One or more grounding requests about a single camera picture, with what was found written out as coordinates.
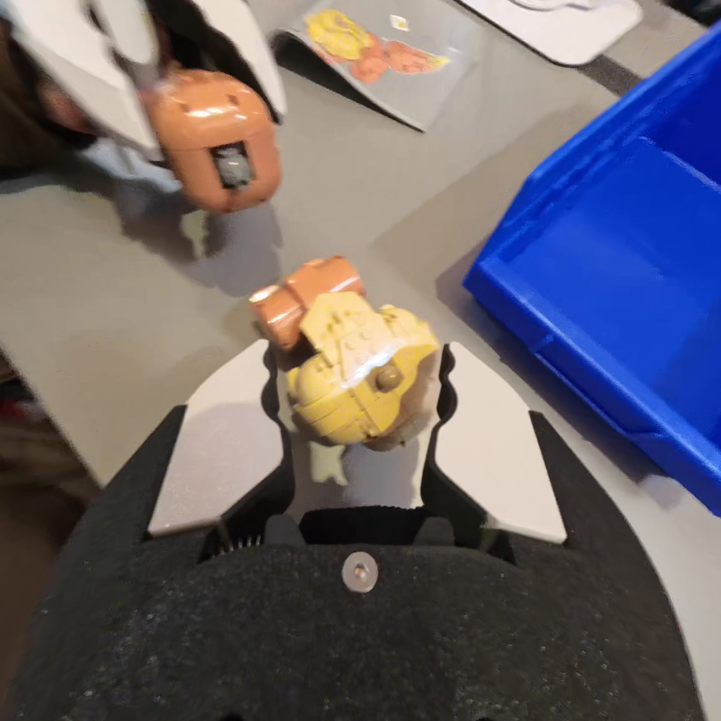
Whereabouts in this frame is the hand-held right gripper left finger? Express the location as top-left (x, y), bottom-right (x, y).
top-left (147, 339), bottom-right (295, 537)

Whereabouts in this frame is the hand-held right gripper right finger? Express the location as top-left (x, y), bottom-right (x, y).
top-left (421, 341), bottom-right (568, 545)

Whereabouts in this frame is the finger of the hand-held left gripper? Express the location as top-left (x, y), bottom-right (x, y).
top-left (0, 0), bottom-right (162, 154)
top-left (217, 0), bottom-right (289, 124)

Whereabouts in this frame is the orange brick claw model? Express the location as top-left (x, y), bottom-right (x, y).
top-left (140, 69), bottom-right (284, 215)

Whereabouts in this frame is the grey instruction booklet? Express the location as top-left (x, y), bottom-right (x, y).
top-left (270, 0), bottom-right (486, 134)

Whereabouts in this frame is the large brown tan brick body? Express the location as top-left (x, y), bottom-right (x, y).
top-left (248, 255), bottom-right (441, 453)

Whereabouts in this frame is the blue plastic bin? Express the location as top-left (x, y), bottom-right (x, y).
top-left (462, 21), bottom-right (721, 517)

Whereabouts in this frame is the grey desk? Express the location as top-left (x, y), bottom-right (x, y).
top-left (0, 0), bottom-right (721, 721)

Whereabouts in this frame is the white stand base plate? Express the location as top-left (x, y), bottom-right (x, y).
top-left (455, 0), bottom-right (644, 66)

